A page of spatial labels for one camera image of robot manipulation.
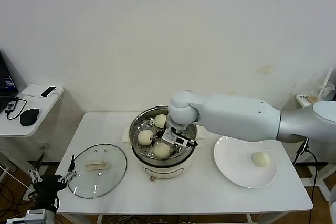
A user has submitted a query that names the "black adapter with cable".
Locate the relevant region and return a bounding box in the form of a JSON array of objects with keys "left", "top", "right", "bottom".
[{"left": 4, "top": 97, "right": 28, "bottom": 120}]

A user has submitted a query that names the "black computer mouse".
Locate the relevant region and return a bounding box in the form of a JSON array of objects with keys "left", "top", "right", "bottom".
[{"left": 20, "top": 108, "right": 41, "bottom": 127}]

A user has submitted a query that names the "glass lid with cream handle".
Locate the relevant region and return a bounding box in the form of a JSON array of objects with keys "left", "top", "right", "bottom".
[{"left": 67, "top": 144, "right": 128, "bottom": 199}]

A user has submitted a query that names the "flat white box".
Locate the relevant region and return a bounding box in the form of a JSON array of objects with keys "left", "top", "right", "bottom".
[{"left": 20, "top": 84, "right": 50, "bottom": 99}]

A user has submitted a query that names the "black laptop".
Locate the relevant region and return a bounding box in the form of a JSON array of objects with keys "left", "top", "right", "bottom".
[{"left": 0, "top": 50, "right": 19, "bottom": 114}]

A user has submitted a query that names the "white electric cooker pot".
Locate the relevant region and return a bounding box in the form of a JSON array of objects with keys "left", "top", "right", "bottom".
[{"left": 121, "top": 123, "right": 206, "bottom": 183}]

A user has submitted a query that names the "white side table with laptop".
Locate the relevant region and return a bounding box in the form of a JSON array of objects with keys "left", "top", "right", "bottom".
[{"left": 0, "top": 84, "right": 85, "bottom": 202}]

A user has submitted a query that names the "black floor cable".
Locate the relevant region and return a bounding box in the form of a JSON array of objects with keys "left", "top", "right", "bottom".
[{"left": 0, "top": 182, "right": 29, "bottom": 224}]

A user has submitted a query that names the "white floor cable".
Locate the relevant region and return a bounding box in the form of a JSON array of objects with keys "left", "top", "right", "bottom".
[{"left": 0, "top": 166, "right": 35, "bottom": 200}]

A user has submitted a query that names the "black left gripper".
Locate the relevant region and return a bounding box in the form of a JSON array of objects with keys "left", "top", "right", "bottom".
[{"left": 28, "top": 155, "right": 77, "bottom": 209}]

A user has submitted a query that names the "white steamed baozi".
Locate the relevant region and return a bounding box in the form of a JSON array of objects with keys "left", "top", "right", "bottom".
[
  {"left": 138, "top": 129, "right": 154, "bottom": 146},
  {"left": 251, "top": 152, "right": 271, "bottom": 168},
  {"left": 153, "top": 142, "right": 172, "bottom": 158},
  {"left": 154, "top": 114, "right": 168, "bottom": 128}
]

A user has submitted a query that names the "white round plate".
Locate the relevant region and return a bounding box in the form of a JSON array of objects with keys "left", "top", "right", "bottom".
[{"left": 213, "top": 135, "right": 278, "bottom": 189}]

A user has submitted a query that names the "black and white hanging cable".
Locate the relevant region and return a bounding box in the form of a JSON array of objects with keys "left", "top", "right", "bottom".
[{"left": 292, "top": 137, "right": 320, "bottom": 224}]

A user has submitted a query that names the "clear plastic drink cup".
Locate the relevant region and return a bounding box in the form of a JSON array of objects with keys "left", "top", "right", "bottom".
[{"left": 307, "top": 81, "right": 334, "bottom": 104}]

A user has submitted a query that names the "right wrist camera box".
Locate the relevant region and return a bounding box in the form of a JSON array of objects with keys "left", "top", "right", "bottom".
[{"left": 162, "top": 127, "right": 190, "bottom": 148}]

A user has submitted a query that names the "perforated steel steamer basket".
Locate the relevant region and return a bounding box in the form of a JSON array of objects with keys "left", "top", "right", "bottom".
[{"left": 130, "top": 105, "right": 197, "bottom": 162}]

